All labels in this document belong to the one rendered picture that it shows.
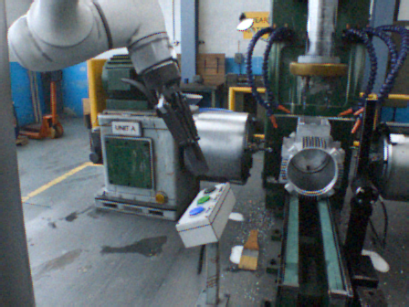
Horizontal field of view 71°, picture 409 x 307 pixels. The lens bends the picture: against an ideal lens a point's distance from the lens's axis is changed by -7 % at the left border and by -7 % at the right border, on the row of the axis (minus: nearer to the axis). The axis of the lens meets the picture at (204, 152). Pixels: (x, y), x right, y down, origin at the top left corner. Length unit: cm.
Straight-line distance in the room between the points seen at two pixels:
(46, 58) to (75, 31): 8
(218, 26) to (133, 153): 535
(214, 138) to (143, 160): 25
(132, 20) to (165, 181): 59
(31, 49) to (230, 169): 65
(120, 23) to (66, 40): 11
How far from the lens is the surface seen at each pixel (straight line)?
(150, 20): 62
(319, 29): 102
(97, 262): 94
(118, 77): 107
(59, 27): 55
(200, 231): 56
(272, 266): 87
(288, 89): 125
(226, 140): 96
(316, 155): 116
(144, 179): 106
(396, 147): 99
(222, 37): 622
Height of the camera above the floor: 135
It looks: 17 degrees down
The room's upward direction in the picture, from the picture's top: straight up
